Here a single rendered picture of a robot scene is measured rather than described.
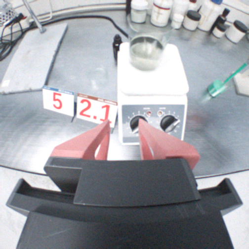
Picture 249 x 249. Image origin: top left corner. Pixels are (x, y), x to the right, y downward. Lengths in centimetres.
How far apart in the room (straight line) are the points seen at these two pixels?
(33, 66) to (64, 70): 12
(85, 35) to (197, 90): 40
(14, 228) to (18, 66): 49
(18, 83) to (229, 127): 62
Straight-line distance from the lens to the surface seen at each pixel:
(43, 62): 44
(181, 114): 23
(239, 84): 48
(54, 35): 52
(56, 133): 30
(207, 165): 32
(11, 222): 45
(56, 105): 31
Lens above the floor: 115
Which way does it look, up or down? 76 degrees down
